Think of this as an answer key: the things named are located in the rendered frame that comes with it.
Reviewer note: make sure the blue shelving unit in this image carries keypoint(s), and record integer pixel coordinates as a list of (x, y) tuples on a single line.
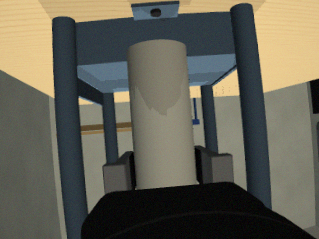
[(90, 57)]

